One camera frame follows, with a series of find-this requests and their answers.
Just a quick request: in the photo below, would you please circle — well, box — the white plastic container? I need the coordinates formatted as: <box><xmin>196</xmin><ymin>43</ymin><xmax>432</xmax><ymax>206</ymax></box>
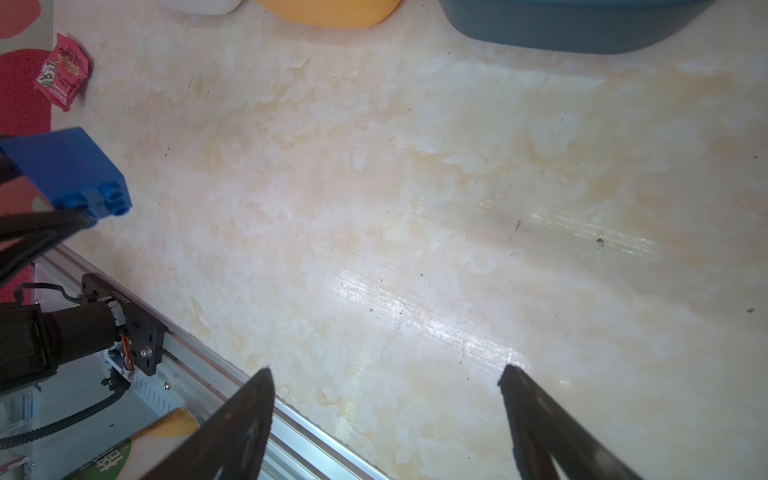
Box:
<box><xmin>156</xmin><ymin>0</ymin><xmax>242</xmax><ymax>16</ymax></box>

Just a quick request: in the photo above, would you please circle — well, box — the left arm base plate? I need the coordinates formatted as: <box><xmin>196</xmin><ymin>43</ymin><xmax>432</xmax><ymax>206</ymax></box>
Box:
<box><xmin>81</xmin><ymin>273</ymin><xmax>168</xmax><ymax>376</ymax></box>

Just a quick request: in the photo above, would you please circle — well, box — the blue lego brick front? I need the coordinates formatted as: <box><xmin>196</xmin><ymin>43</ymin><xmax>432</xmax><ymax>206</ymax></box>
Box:
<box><xmin>1</xmin><ymin>127</ymin><xmax>132</xmax><ymax>222</ymax></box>

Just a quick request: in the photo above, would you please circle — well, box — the dark teal plastic container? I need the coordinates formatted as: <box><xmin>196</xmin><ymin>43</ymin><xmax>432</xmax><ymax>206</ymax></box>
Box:
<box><xmin>439</xmin><ymin>0</ymin><xmax>713</xmax><ymax>55</ymax></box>

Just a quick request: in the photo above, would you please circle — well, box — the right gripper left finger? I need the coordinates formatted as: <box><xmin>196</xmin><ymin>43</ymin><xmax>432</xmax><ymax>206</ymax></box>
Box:
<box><xmin>144</xmin><ymin>368</ymin><xmax>275</xmax><ymax>480</ymax></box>

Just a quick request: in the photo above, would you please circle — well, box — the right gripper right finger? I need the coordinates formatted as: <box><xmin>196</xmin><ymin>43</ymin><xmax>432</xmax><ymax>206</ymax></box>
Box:
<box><xmin>498</xmin><ymin>365</ymin><xmax>641</xmax><ymax>480</ymax></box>

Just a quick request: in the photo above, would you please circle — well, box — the orange snack bag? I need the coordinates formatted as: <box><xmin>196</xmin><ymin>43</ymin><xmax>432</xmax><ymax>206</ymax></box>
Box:
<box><xmin>64</xmin><ymin>408</ymin><xmax>199</xmax><ymax>480</ymax></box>

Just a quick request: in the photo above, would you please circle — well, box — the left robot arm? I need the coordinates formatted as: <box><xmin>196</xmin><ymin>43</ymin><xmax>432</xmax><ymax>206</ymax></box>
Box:
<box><xmin>1</xmin><ymin>154</ymin><xmax>124</xmax><ymax>395</ymax></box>

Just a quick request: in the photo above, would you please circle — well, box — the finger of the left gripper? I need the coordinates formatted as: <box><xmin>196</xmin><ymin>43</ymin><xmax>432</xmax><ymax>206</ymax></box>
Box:
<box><xmin>0</xmin><ymin>152</ymin><xmax>21</xmax><ymax>185</ymax></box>
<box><xmin>1</xmin><ymin>209</ymin><xmax>96</xmax><ymax>285</ymax></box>

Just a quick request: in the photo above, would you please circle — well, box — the pink snack packet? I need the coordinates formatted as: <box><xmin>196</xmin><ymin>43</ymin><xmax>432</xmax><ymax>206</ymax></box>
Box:
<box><xmin>33</xmin><ymin>34</ymin><xmax>91</xmax><ymax>112</ymax></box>

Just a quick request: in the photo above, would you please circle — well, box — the yellow plastic container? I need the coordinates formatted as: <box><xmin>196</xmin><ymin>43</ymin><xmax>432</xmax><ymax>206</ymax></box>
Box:
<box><xmin>258</xmin><ymin>0</ymin><xmax>401</xmax><ymax>29</ymax></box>

